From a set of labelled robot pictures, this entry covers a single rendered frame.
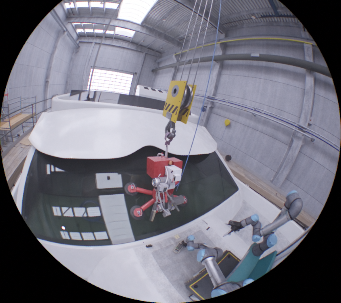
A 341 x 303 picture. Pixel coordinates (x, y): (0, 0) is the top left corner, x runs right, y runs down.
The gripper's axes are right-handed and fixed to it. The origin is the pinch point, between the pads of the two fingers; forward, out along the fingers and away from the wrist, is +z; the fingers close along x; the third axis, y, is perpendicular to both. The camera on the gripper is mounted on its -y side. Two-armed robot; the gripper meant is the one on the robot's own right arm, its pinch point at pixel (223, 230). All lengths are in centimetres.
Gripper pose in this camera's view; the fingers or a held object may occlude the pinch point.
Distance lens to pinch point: 131.1
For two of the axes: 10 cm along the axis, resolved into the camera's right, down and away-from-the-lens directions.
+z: -5.6, 7.0, 4.5
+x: 4.4, -2.2, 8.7
